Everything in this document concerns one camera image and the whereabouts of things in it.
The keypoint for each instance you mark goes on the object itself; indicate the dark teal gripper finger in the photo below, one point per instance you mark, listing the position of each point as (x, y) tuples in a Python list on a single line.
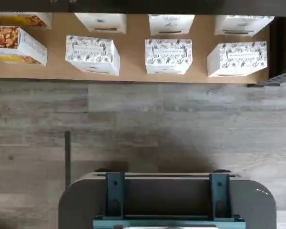
[(115, 193), (220, 193)]

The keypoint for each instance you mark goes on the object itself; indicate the grey rounded robot base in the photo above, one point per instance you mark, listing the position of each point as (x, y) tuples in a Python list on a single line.
[(81, 202)]

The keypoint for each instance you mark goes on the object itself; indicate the white floral print box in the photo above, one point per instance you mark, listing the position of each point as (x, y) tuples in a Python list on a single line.
[(168, 55), (238, 57), (100, 22), (90, 52), (171, 23), (243, 25)]

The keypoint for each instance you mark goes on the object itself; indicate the yellow label granola box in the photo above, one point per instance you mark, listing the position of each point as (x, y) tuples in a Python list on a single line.
[(26, 20), (12, 40)]

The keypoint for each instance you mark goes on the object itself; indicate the black metal shelf rack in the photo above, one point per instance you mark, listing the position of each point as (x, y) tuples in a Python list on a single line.
[(157, 6)]

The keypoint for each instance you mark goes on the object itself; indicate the thin dark bar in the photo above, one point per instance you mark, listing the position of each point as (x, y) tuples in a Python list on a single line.
[(67, 155)]

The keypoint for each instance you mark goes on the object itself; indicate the oatmeal boxes group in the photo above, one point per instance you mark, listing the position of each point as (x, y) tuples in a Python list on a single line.
[(133, 59)]

